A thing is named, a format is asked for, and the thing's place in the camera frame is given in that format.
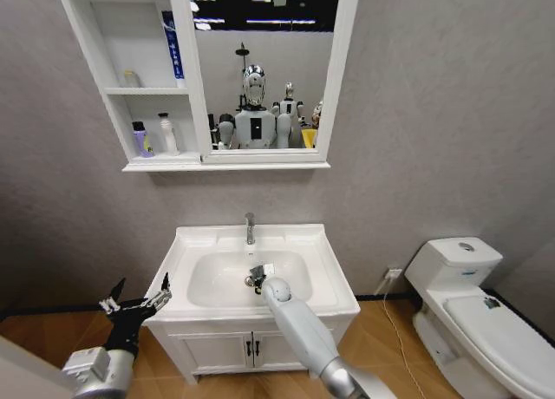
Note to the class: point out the white bottle black cap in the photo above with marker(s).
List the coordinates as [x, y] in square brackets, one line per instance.
[169, 139]

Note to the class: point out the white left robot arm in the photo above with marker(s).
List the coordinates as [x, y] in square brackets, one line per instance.
[102, 373]

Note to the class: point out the white wall socket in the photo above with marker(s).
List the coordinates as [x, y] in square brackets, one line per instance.
[395, 273]

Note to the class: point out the chrome toilet flush button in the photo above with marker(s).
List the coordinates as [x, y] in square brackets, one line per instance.
[467, 246]

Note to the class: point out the blue and white tube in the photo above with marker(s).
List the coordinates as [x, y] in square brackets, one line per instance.
[173, 47]

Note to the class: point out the white toilet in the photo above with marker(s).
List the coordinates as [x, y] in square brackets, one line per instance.
[477, 321]

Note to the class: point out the small pale bottle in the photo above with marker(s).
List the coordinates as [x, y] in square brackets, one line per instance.
[130, 80]

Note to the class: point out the chrome faucet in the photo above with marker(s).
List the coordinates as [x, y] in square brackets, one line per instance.
[250, 230]

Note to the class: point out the chrome basin drain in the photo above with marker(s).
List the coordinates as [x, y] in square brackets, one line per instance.
[248, 280]

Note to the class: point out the white ceramic washbasin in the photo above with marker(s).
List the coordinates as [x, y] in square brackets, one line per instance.
[217, 282]

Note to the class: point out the purple bottle black cap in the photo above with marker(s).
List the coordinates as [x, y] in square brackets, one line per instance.
[143, 143]

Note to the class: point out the white vanity cabinet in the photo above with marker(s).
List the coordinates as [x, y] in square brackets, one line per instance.
[217, 351]

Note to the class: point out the white door panel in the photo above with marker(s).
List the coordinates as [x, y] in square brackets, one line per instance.
[26, 373]

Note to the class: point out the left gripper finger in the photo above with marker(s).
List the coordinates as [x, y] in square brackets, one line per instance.
[113, 296]
[156, 299]

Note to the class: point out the cabinet mirror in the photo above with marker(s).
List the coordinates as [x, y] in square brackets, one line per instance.
[264, 69]

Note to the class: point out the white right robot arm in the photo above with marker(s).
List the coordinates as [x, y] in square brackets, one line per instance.
[303, 338]

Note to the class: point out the white wall cabinet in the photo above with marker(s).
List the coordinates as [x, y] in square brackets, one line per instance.
[130, 47]

